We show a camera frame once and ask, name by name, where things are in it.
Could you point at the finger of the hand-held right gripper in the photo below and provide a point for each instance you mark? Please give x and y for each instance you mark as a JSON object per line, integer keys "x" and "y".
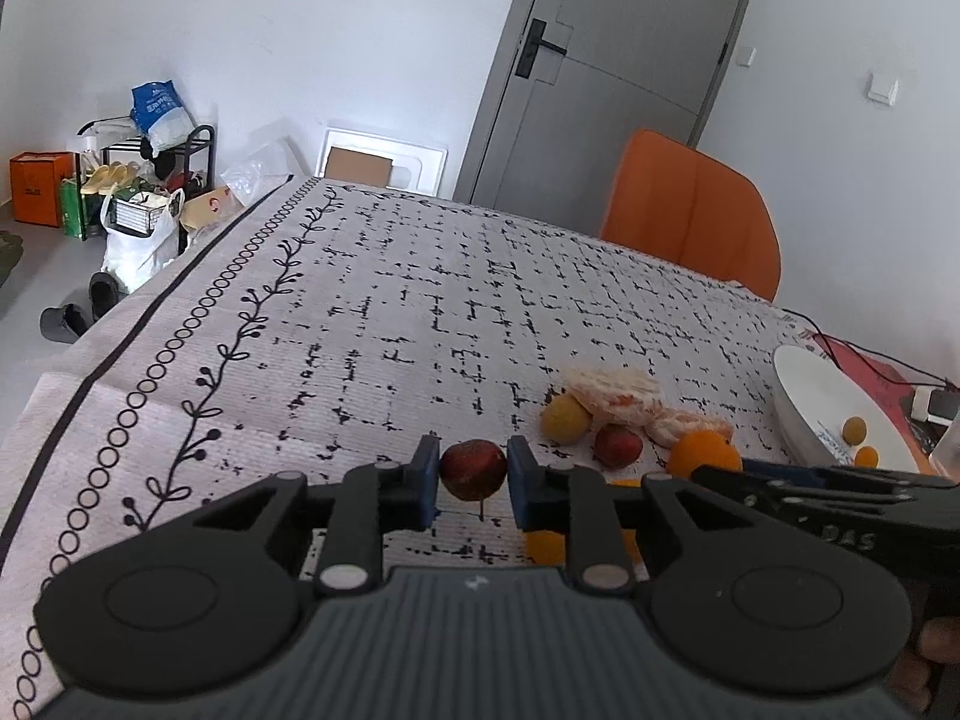
{"x": 724, "y": 480}

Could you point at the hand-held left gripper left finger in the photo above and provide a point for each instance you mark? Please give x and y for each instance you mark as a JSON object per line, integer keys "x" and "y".
{"x": 426, "y": 476}

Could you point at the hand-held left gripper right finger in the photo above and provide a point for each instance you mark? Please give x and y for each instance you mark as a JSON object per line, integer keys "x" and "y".
{"x": 521, "y": 487}

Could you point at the orange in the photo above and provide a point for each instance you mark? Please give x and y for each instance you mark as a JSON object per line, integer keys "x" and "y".
{"x": 544, "y": 546}
{"x": 701, "y": 454}

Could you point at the dark red plum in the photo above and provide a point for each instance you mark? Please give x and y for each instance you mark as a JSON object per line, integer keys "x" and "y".
{"x": 616, "y": 446}
{"x": 472, "y": 469}

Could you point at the small peeled pomelo segment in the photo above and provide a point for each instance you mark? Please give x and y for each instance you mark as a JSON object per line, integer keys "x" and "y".
{"x": 675, "y": 426}

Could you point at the yellow round fruit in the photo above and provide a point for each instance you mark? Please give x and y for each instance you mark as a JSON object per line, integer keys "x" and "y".
{"x": 562, "y": 420}

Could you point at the white plate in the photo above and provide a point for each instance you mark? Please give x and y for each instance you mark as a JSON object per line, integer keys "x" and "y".
{"x": 810, "y": 390}

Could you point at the large peeled pomelo segment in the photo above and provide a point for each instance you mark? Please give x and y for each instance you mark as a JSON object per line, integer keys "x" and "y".
{"x": 611, "y": 390}

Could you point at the person's right hand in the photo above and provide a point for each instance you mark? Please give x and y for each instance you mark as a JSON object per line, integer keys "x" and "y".
{"x": 937, "y": 645}

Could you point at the small orange kumquat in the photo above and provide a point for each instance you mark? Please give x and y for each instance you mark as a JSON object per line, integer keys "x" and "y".
{"x": 853, "y": 429}
{"x": 867, "y": 456}

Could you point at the translucent white object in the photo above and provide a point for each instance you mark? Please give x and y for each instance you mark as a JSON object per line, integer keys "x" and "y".
{"x": 948, "y": 457}

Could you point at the black white charger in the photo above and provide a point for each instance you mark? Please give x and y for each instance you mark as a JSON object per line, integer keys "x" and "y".
{"x": 934, "y": 405}

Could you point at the orange chair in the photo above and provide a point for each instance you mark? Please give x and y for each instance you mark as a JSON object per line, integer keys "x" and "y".
{"x": 675, "y": 202}

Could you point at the white foam board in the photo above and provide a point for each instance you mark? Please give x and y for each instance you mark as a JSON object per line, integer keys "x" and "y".
{"x": 420, "y": 161}

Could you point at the brown cardboard piece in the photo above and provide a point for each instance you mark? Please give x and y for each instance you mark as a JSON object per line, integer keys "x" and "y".
{"x": 358, "y": 166}

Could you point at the brown paper bag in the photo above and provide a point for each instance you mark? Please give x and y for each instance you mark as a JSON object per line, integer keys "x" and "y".
{"x": 206, "y": 211}

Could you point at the clear plastic bag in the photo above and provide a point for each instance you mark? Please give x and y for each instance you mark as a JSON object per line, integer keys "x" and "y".
{"x": 259, "y": 169}

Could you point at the white shopping bag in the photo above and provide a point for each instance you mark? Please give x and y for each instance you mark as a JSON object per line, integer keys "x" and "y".
{"x": 139, "y": 255}

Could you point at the black slipper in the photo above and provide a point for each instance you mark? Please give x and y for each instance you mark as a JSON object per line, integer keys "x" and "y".
{"x": 105, "y": 294}
{"x": 64, "y": 322}

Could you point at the black shoe rack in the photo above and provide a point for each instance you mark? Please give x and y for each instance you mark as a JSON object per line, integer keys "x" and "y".
{"x": 202, "y": 157}

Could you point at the pair of yellow slippers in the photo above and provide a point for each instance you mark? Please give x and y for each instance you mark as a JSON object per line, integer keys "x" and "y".
{"x": 109, "y": 176}

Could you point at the green box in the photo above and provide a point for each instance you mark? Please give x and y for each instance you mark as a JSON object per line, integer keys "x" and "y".
{"x": 75, "y": 210}

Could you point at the blue white bag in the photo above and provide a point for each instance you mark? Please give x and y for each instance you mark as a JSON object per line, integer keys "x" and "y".
{"x": 161, "y": 112}

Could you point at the grey door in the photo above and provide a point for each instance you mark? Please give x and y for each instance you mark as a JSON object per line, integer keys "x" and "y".
{"x": 615, "y": 30}

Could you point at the dark green floor mat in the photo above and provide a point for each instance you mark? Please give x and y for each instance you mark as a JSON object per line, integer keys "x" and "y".
{"x": 7, "y": 259}

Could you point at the orange box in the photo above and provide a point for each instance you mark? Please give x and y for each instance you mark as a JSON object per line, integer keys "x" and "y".
{"x": 37, "y": 187}

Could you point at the large white wall switch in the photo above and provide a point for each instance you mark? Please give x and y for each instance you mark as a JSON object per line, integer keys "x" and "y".
{"x": 883, "y": 87}

